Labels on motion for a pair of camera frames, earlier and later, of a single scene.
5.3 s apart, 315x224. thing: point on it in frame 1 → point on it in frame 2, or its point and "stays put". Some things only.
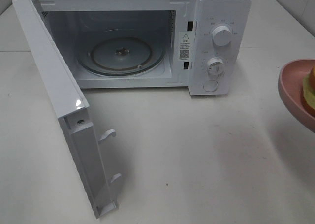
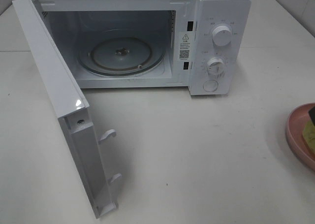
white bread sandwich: (308, 87) → (308, 134)
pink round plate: (290, 79) → (295, 123)
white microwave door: (83, 149) stays put
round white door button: (210, 85) stays put
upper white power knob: (222, 36) stays put
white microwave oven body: (117, 38) stays put
